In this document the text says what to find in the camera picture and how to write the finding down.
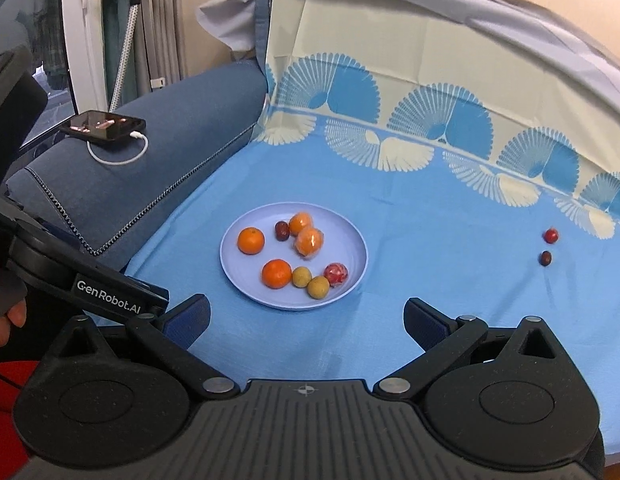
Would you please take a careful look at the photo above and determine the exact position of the red candy fruit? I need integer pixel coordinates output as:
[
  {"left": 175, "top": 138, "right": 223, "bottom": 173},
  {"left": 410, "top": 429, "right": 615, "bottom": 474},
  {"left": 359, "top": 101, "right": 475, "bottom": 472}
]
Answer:
[{"left": 323, "top": 262, "right": 349, "bottom": 287}]

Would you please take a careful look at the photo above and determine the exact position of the orange mandarin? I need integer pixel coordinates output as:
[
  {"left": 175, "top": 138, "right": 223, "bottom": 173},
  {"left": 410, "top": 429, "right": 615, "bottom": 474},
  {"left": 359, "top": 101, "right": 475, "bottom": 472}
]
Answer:
[
  {"left": 288, "top": 211, "right": 313, "bottom": 236},
  {"left": 236, "top": 226, "right": 265, "bottom": 256},
  {"left": 261, "top": 259, "right": 293, "bottom": 289}
]

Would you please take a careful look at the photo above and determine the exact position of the yellow-green longan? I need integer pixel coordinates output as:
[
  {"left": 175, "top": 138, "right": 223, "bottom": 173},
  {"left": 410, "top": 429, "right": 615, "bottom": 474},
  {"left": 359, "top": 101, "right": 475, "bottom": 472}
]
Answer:
[
  {"left": 291, "top": 266, "right": 313, "bottom": 288},
  {"left": 305, "top": 275, "right": 331, "bottom": 300}
]

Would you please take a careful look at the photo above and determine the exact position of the dark red jujube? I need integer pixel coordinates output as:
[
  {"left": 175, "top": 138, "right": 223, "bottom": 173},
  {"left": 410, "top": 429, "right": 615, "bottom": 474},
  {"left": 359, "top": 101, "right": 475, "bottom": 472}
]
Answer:
[{"left": 275, "top": 221, "right": 290, "bottom": 242}]

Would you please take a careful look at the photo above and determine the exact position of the orange fruit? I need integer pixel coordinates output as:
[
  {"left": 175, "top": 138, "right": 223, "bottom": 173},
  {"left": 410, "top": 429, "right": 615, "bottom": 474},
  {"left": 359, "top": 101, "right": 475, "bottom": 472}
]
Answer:
[{"left": 295, "top": 226, "right": 324, "bottom": 258}]

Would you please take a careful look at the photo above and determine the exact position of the person's hand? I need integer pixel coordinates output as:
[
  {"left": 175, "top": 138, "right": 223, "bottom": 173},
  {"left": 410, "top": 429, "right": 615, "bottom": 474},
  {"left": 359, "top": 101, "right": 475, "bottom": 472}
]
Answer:
[{"left": 0, "top": 300, "right": 27, "bottom": 348}]

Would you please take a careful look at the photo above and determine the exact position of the blue sofa armrest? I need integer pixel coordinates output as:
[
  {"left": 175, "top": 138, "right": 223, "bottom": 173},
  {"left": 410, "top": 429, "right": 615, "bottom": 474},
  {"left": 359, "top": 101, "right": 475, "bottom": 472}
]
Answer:
[{"left": 6, "top": 60, "right": 267, "bottom": 270}]

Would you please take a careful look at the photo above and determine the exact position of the dark jujube in cluster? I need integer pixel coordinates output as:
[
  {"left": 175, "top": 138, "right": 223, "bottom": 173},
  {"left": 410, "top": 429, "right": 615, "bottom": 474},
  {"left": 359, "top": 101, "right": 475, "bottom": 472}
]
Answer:
[{"left": 538, "top": 250, "right": 552, "bottom": 266}]

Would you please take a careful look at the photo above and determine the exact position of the lavender plastic plate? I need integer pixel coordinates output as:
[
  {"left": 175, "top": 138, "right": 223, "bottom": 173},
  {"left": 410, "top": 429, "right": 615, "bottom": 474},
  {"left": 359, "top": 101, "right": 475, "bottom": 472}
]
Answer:
[{"left": 220, "top": 202, "right": 368, "bottom": 311}]

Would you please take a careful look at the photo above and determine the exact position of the red cherry tomato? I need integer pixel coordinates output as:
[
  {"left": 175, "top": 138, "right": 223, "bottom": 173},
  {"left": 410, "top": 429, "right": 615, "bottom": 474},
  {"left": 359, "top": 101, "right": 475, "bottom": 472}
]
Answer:
[{"left": 543, "top": 228, "right": 559, "bottom": 244}]

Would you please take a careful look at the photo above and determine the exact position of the black smartphone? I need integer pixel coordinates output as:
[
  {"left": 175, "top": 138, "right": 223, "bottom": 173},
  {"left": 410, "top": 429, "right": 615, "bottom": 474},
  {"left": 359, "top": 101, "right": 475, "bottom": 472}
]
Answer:
[{"left": 58, "top": 110, "right": 146, "bottom": 145}]

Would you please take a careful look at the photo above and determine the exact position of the blue patterned sofa cover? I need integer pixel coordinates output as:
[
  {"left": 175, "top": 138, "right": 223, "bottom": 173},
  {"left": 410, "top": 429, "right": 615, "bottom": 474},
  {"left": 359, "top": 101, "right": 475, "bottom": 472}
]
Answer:
[{"left": 129, "top": 0, "right": 620, "bottom": 454}]

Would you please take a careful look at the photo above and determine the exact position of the grey-white sheet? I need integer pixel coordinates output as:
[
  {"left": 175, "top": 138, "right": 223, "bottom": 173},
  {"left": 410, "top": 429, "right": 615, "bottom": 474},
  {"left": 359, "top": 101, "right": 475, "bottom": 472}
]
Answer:
[{"left": 196, "top": 0, "right": 620, "bottom": 114}]

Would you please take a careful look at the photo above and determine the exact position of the white charging cable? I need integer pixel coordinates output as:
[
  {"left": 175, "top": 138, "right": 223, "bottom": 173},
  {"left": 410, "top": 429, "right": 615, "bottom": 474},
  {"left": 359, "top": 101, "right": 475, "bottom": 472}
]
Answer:
[{"left": 86, "top": 130, "right": 151, "bottom": 167}]

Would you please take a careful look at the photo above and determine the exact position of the braided metal hose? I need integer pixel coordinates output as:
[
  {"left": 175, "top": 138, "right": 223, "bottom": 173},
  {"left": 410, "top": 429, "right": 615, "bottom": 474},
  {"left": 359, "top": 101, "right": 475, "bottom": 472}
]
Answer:
[{"left": 108, "top": 4, "right": 141, "bottom": 114}]

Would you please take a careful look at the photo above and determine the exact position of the white window frame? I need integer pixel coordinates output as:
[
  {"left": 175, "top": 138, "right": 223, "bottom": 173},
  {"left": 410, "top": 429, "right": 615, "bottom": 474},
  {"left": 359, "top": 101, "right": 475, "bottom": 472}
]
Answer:
[{"left": 62, "top": 0, "right": 108, "bottom": 113}]

